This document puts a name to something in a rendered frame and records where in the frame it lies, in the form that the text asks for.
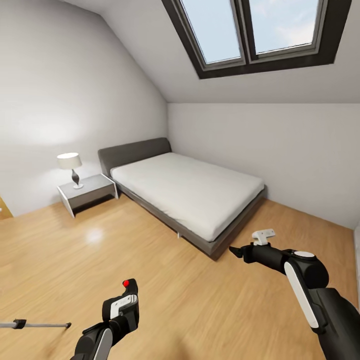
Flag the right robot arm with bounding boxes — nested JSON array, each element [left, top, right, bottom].
[[228, 228, 360, 360]]

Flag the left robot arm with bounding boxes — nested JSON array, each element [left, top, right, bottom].
[[70, 294, 140, 360]]

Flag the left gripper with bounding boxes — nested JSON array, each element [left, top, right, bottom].
[[111, 310, 140, 343]]

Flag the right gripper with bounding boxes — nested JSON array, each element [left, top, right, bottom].
[[228, 242, 277, 269]]

